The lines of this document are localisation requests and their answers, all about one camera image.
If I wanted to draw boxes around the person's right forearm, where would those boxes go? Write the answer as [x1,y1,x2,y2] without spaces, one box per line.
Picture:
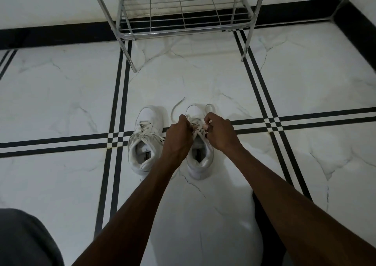
[230,146,376,266]

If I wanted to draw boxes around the chrome metal shoe rack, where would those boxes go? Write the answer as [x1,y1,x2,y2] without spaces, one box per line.
[88,0,268,73]

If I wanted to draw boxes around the white shoelace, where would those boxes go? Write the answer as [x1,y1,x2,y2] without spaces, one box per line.
[170,97,217,138]

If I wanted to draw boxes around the person's left hand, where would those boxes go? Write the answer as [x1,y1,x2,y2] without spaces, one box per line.
[162,114,195,167]

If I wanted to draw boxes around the person's grey trousers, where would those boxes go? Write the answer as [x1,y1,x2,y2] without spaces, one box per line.
[0,208,65,266]

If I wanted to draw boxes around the person's left forearm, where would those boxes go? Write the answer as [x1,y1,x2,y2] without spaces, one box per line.
[72,157,189,266]

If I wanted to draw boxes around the white sneaker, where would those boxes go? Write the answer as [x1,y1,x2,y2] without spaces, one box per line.
[127,106,170,175]
[184,104,215,180]

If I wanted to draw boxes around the person's right hand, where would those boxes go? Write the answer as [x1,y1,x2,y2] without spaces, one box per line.
[203,112,245,157]

